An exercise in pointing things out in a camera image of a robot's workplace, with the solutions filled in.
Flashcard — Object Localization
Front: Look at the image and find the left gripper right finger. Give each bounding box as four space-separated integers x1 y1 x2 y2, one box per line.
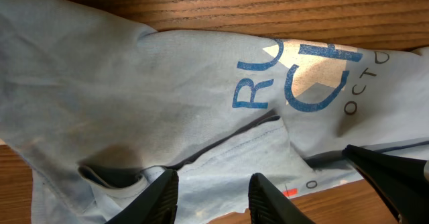
248 173 314 224

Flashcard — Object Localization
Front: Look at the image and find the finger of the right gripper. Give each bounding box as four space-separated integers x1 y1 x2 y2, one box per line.
342 145 428 224

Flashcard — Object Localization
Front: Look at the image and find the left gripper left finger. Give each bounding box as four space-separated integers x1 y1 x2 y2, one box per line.
106 169 179 224

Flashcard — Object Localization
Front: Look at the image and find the light blue printed t-shirt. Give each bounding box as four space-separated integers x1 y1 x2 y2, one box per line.
1 0 428 223

